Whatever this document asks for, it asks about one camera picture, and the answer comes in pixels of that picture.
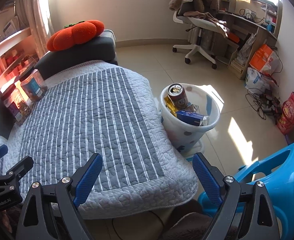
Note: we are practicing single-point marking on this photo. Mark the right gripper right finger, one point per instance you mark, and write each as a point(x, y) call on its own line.
point(258, 220)

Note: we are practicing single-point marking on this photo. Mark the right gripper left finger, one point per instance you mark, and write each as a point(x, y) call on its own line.
point(37, 219)

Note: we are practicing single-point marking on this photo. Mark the blue almond snack box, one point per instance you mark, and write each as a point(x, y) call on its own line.
point(193, 118)

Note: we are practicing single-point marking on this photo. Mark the yellow snack wrapper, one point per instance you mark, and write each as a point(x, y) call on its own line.
point(170, 106)

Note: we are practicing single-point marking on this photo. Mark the red drink can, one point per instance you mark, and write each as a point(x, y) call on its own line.
point(178, 96)

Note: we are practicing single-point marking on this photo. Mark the white plastic trash bucket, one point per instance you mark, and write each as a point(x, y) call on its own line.
point(202, 99)

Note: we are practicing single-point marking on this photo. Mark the blue plastic stool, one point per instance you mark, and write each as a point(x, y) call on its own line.
point(277, 173)

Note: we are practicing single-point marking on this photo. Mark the purple label nut jar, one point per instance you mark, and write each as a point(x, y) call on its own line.
point(15, 103)

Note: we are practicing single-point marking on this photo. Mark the teal label snack jar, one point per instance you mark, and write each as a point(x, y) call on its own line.
point(33, 84)

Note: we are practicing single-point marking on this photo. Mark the pink lit shelf unit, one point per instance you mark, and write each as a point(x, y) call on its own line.
point(17, 52)

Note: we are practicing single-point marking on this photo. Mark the grey striped quilted cover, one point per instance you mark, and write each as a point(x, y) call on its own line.
point(97, 107)

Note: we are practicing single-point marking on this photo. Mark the red gift bag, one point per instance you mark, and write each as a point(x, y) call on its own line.
point(285, 122)

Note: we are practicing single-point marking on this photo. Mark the white blue plastic bag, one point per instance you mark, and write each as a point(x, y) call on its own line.
point(256, 82)

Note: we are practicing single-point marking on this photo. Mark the red tomato plush cushion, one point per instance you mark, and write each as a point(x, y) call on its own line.
point(75, 34)

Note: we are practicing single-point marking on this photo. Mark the dark grey sofa cushion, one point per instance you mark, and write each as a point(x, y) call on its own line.
point(101, 48)

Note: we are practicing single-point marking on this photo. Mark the orange cardboard box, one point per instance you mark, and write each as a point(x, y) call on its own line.
point(265, 60)

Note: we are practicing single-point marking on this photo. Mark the wooden desk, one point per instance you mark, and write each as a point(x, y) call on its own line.
point(252, 23)

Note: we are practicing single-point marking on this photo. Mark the white office chair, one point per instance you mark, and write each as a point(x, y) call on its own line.
point(202, 30)

